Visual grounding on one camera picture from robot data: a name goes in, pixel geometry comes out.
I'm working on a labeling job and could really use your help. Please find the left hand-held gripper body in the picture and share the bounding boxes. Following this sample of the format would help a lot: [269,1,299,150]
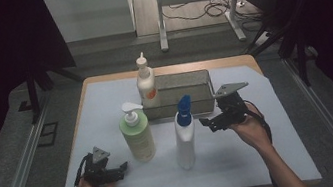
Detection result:
[78,144,118,187]

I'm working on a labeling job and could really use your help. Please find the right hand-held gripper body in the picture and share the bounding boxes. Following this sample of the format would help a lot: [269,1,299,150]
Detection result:
[212,79,256,128]

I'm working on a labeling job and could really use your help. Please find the white spray bottle blue head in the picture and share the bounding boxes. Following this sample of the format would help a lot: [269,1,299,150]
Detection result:
[166,94,203,173]

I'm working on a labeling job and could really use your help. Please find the green pump bottle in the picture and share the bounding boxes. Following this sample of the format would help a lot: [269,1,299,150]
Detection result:
[115,98,159,166]

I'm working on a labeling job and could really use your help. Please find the grey metal mesh basket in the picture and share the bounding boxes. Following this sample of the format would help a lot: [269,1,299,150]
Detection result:
[138,66,219,124]

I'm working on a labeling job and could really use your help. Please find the cream bottle with orange label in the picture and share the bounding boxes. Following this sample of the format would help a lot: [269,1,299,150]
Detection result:
[131,50,161,111]

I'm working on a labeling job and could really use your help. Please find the person's right hand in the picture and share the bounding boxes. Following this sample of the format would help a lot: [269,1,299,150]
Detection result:
[226,101,275,158]

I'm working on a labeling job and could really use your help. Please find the light blue table mat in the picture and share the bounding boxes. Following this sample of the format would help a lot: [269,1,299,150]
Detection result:
[42,49,323,187]

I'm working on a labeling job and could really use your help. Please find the wooden table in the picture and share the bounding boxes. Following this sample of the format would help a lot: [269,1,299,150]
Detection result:
[39,43,324,187]

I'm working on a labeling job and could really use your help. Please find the white power strip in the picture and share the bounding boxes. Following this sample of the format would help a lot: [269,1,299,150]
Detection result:
[252,30,274,48]

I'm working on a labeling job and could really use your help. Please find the black metal stand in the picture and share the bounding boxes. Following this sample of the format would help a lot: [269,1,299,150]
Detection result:
[21,46,89,126]
[235,0,333,96]

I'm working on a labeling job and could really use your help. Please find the white panel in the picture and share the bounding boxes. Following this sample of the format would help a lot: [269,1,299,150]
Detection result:
[42,0,139,47]

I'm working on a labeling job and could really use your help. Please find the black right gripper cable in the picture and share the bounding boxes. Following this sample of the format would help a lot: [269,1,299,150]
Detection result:
[242,96,286,187]

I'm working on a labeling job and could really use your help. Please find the black floor cables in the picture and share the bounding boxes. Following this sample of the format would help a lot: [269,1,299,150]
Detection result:
[159,0,265,37]

